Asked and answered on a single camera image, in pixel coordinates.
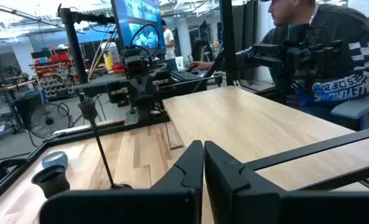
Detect tall black candlestick holder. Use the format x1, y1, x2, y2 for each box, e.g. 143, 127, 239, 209
77, 99, 134, 190
30, 164, 71, 200

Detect black vertical post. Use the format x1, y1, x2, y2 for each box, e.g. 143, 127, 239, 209
218, 0, 240, 87

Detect black keyboard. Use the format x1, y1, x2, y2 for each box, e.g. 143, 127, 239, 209
170, 70, 201, 81

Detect person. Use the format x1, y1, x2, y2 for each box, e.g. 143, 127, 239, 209
161, 19, 179, 72
189, 0, 369, 105

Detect yellow bottle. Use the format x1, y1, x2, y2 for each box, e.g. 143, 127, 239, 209
103, 49, 114, 72

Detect wooden workbench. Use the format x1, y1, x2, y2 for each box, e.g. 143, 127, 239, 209
0, 77, 39, 144

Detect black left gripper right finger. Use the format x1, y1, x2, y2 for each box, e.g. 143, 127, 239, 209
204, 140, 369, 224

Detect dark curtain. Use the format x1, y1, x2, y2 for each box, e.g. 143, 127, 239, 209
232, 0, 259, 84

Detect black monitor pole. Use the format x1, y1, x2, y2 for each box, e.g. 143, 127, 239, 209
57, 4, 116, 85

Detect black equipment box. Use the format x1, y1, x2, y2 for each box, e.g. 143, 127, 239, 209
14, 91, 45, 125

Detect grey metal bracket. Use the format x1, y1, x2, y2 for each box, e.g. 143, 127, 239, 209
124, 109, 141, 126

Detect white candle cup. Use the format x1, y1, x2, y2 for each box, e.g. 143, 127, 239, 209
41, 151, 69, 170

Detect dark grey desk top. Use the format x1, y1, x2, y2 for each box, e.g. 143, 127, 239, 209
72, 70, 225, 96

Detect monitor with blue screen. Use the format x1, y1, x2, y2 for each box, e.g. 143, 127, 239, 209
110, 0, 167, 54

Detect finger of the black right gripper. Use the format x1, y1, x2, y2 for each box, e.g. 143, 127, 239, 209
144, 70, 172, 109
106, 80, 145, 110

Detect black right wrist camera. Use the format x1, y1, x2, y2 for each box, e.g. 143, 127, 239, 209
124, 49, 148, 78

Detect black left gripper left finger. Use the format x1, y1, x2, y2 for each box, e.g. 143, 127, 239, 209
39, 139, 205, 224

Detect black floor fan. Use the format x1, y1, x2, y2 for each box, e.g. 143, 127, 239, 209
27, 102, 72, 140

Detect raised wooden shelf black legs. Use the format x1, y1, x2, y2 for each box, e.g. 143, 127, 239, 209
162, 86, 369, 192

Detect parts bin rack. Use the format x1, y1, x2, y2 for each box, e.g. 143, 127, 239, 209
29, 46, 79, 101

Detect grey cushion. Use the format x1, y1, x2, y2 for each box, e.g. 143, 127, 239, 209
330, 94, 369, 121

